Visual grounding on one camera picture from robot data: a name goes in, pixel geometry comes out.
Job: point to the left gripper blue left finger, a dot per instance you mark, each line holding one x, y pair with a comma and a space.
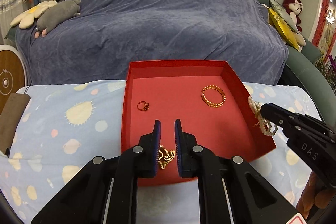
155, 143

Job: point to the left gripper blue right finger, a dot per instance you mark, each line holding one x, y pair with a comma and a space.
178, 134

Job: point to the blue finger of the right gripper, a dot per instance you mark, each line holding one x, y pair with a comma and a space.
278, 115

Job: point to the gold chain bangle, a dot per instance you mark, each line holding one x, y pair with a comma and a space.
213, 96

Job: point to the person's hand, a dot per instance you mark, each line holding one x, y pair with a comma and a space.
310, 196

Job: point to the red cardboard box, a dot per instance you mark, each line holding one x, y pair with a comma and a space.
167, 90

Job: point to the green sofa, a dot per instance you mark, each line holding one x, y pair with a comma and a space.
309, 66

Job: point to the gold pillow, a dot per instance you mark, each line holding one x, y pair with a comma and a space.
283, 29

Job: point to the blue patterned tablecloth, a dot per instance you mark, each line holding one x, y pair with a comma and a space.
47, 150

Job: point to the red monkey plush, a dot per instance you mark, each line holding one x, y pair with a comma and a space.
294, 9

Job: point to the silver grey pillow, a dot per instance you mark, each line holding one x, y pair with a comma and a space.
284, 15

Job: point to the purple-blue sofa blanket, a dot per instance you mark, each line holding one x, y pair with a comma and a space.
100, 43

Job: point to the grey plush toy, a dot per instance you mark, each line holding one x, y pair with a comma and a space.
55, 15

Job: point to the flower shaped cushion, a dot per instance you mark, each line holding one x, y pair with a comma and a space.
27, 18

